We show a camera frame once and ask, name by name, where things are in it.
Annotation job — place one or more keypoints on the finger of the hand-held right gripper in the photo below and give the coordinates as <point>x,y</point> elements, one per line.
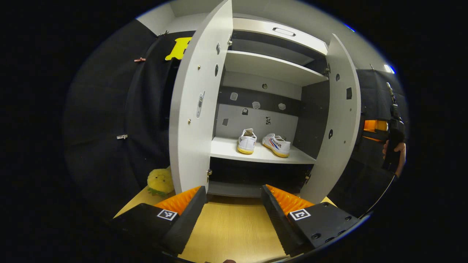
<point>374,126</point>

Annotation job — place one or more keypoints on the yellow plush toy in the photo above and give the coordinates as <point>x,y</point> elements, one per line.
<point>161,180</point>

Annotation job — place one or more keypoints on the small white clip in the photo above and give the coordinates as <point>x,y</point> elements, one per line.
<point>122,137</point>

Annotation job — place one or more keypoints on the white canvas shoe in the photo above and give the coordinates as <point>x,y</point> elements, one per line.
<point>276,145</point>
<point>246,142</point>

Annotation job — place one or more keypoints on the small black clip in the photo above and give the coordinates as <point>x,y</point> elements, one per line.
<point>163,33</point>

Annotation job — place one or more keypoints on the white shoe cabinet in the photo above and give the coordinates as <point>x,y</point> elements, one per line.
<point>234,133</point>

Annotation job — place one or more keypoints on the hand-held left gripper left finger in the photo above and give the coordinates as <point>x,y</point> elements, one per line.
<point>188,223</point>

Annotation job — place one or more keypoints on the white shoe cabinet door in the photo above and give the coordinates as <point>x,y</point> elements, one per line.
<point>340,117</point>
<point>193,146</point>

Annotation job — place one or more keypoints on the white cabinet shelf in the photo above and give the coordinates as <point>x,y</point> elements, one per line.
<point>270,67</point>
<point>234,149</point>

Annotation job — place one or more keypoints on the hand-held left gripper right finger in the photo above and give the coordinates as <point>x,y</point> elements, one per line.
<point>278,223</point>

